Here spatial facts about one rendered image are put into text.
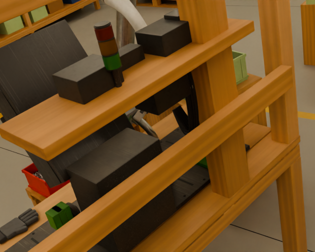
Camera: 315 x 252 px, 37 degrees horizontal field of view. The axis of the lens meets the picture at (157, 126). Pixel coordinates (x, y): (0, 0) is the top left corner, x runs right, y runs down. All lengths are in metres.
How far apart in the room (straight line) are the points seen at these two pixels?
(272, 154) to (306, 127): 1.86
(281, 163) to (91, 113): 1.12
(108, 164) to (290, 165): 0.96
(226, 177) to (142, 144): 0.38
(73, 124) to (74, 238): 0.31
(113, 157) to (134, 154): 0.08
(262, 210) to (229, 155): 1.40
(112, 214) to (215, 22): 0.71
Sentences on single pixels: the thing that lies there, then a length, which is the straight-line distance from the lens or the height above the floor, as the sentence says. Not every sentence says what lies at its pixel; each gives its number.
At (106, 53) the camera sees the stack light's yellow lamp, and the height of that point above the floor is 1.66.
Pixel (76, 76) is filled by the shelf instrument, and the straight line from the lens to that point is 1.37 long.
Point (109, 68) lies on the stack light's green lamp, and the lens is 1.38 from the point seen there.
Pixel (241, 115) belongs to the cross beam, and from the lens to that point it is 1.76.
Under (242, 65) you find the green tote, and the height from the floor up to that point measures 0.89.
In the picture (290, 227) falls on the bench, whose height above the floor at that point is 0.37.
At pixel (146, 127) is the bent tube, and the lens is 1.89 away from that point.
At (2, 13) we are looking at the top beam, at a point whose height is 1.87.
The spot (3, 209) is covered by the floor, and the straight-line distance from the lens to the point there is 3.95.
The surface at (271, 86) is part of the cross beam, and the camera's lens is 1.89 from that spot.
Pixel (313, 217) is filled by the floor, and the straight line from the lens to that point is 3.15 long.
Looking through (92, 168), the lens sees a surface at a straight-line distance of 1.64.
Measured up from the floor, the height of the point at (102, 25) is 1.74.
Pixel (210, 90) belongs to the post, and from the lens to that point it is 1.68.
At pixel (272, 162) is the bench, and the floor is 0.87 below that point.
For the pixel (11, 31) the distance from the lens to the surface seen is 7.59.
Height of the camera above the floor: 2.11
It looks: 29 degrees down
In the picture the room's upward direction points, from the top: 13 degrees counter-clockwise
